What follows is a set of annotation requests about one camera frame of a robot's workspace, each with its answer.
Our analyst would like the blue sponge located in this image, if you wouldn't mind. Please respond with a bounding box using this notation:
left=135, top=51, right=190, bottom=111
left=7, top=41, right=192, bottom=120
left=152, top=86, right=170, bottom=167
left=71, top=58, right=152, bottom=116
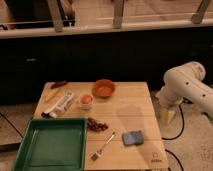
left=122, top=130, right=144, bottom=146

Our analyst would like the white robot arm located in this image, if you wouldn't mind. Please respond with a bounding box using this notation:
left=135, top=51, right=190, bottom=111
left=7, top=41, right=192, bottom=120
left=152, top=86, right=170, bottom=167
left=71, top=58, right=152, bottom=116
left=156, top=61, right=213, bottom=124

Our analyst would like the green plastic tray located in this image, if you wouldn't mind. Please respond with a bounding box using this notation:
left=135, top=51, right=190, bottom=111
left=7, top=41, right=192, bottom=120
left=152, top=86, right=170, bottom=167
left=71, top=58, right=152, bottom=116
left=12, top=118, right=87, bottom=171

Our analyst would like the wooden table board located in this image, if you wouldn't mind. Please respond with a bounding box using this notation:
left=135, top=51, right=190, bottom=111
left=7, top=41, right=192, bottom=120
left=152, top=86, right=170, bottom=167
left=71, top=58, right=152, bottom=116
left=33, top=81, right=170, bottom=171

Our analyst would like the orange bowl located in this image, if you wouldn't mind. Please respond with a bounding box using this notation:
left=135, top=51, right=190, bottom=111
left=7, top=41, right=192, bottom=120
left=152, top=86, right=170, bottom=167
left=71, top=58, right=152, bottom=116
left=92, top=79, right=115, bottom=98

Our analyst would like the brown dried fruit pile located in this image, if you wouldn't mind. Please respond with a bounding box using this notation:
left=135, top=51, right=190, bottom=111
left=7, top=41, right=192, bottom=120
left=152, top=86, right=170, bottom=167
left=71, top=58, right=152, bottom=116
left=87, top=117, right=108, bottom=132

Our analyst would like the white cup with orange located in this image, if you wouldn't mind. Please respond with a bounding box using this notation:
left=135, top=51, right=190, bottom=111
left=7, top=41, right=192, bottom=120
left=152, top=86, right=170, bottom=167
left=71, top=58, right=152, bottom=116
left=79, top=94, right=93, bottom=110

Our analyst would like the silver fork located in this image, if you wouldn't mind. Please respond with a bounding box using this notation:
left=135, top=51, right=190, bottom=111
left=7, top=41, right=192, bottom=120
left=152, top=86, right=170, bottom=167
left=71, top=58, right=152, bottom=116
left=91, top=132, right=116, bottom=161

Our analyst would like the dark red sausage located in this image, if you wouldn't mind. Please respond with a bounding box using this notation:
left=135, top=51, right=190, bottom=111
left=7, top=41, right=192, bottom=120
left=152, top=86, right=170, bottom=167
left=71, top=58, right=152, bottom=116
left=50, top=81, right=68, bottom=89

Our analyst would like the black cable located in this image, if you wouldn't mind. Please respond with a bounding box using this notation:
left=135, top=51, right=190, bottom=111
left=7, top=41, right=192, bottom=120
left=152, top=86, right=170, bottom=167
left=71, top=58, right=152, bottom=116
left=161, top=101, right=186, bottom=171

